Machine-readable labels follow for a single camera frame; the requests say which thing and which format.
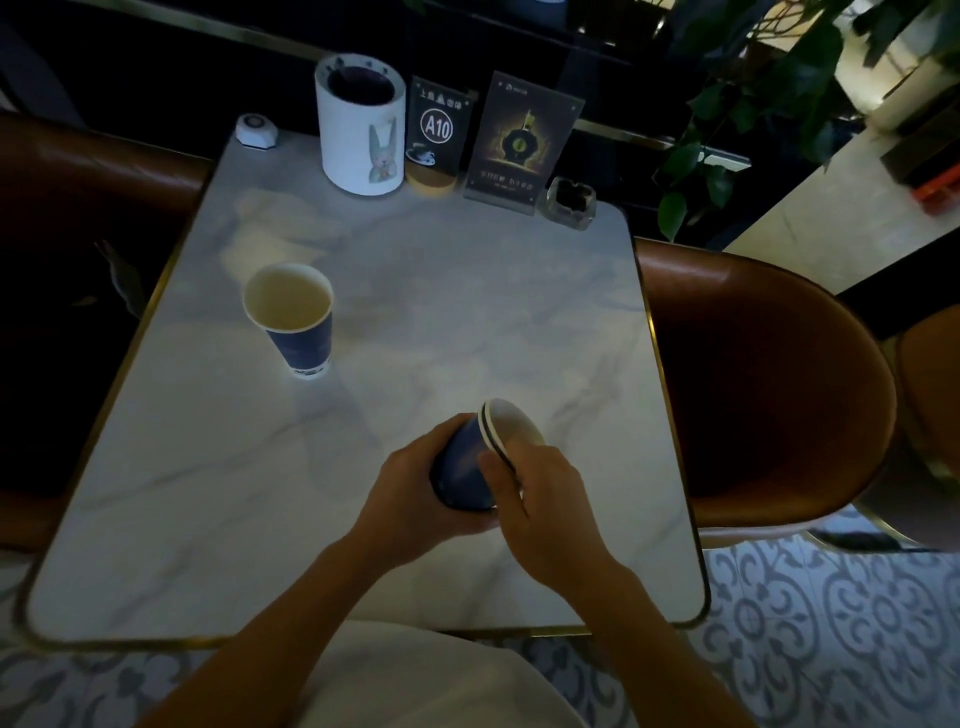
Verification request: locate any white hexagonal call button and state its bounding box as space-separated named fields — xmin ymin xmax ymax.
xmin=235 ymin=112 xmax=280 ymax=149

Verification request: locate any glass ashtray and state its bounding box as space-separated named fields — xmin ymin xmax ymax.
xmin=545 ymin=176 xmax=599 ymax=227

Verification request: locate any black table number sign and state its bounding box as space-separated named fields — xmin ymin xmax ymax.
xmin=404 ymin=74 xmax=479 ymax=199

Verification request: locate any person's right forearm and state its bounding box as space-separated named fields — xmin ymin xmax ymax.
xmin=584 ymin=562 xmax=759 ymax=728

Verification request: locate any green trailing leafy plant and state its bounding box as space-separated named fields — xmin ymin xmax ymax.
xmin=658 ymin=0 xmax=960 ymax=243

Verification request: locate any white cylindrical rabbit-print container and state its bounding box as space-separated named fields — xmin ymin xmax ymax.
xmin=314 ymin=52 xmax=410 ymax=199

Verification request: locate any black divider with gold trim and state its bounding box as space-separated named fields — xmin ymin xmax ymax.
xmin=0 ymin=0 xmax=751 ymax=165

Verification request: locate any red fire extinguisher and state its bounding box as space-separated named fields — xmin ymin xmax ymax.
xmin=911 ymin=174 xmax=960 ymax=219

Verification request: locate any person's right hand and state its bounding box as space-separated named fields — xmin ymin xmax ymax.
xmin=477 ymin=440 xmax=637 ymax=603

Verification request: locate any clear acrylic menu stand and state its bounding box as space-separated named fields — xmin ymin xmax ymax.
xmin=462 ymin=71 xmax=586 ymax=216

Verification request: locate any person's left hand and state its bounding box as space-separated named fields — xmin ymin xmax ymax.
xmin=350 ymin=414 xmax=500 ymax=568

